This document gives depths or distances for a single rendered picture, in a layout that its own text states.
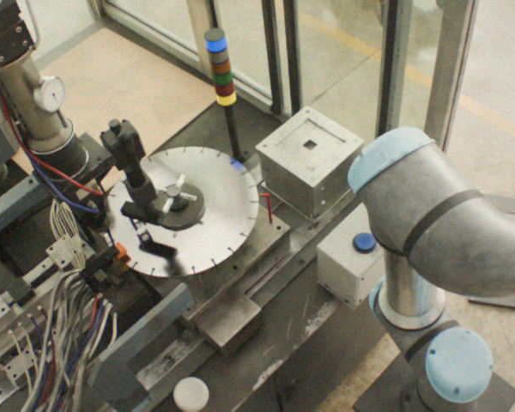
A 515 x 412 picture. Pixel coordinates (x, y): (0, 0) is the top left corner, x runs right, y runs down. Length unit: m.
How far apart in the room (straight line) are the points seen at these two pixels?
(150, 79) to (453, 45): 1.04
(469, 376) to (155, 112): 1.13
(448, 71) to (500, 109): 1.74
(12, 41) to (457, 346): 0.82
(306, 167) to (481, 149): 1.44
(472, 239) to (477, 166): 1.93
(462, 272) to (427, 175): 0.11
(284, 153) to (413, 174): 0.69
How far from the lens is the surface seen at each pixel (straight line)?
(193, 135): 1.61
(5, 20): 0.75
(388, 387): 1.21
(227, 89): 1.31
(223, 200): 1.19
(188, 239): 1.15
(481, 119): 2.74
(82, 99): 1.83
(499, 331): 2.15
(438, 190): 0.65
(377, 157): 0.68
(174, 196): 1.15
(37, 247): 1.42
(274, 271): 1.30
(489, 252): 0.63
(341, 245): 1.17
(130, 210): 1.12
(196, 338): 1.25
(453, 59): 1.07
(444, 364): 1.00
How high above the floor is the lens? 1.89
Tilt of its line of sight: 54 degrees down
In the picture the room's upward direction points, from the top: 9 degrees counter-clockwise
